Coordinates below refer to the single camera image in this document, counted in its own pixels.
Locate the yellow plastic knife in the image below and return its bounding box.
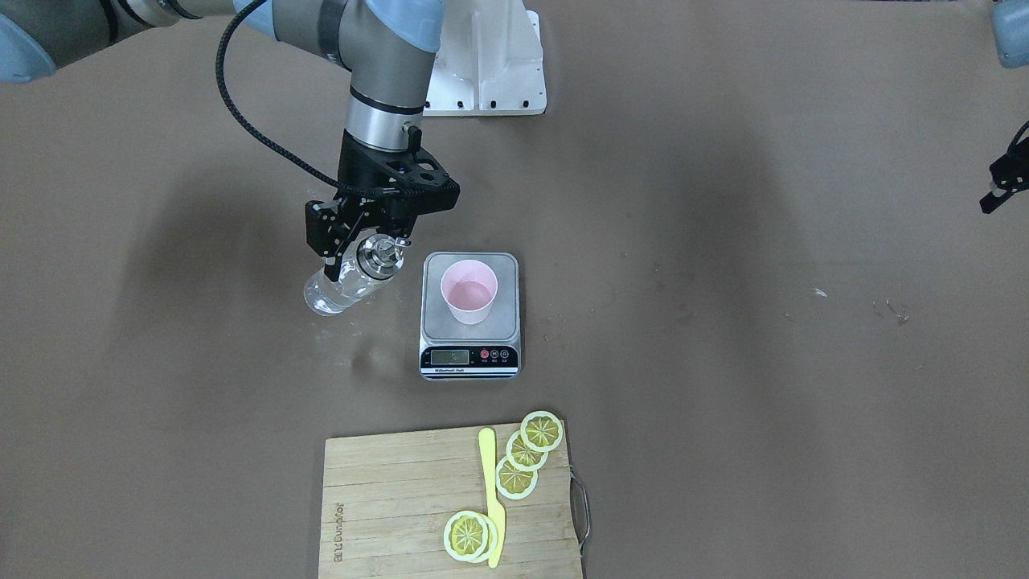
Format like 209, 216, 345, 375
478, 426, 506, 569

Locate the glass sauce bottle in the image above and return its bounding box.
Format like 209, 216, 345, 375
304, 233, 409, 316

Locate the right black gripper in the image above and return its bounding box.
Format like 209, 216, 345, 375
304, 131, 461, 282

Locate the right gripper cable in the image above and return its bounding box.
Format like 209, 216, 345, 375
214, 0, 346, 194

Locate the silver kitchen scale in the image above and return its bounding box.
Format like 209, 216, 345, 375
418, 252, 523, 381

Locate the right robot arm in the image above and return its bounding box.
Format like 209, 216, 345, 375
1, 1, 460, 282

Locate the lemon slice two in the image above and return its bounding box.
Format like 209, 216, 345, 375
505, 432, 549, 472

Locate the lemon slice four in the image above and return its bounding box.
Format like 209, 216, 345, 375
442, 510, 500, 564

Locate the bamboo cutting board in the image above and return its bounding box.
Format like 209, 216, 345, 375
318, 426, 588, 578

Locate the pink plastic cup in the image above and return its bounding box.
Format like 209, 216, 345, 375
440, 259, 499, 325

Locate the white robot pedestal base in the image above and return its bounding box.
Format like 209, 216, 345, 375
424, 1, 547, 117

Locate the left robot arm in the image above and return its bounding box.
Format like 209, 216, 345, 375
980, 1, 1028, 214

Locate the lemon slice one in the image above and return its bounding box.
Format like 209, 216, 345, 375
519, 410, 564, 453

